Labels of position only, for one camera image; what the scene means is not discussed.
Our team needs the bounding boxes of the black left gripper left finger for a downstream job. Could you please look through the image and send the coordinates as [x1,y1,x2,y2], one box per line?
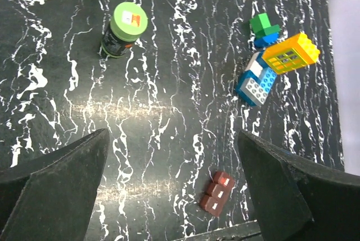
[1,128,110,240]

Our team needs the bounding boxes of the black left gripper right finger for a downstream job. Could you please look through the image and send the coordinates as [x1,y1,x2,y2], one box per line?
[238,131,359,240]

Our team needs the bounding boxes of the brown weekly pill organizer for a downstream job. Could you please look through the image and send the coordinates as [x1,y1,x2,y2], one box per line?
[200,171,235,217]

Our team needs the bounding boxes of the green lidded pill bottle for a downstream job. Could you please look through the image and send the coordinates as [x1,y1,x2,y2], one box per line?
[101,2,149,58]

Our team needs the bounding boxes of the blue grey toy bricks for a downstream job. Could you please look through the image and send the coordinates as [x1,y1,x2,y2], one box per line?
[235,33,279,106]

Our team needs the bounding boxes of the yellow toy brick block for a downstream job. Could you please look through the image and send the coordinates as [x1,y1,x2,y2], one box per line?
[262,32,320,75]

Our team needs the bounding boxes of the green toy brick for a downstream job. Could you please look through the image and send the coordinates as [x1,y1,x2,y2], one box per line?
[250,12,280,38]

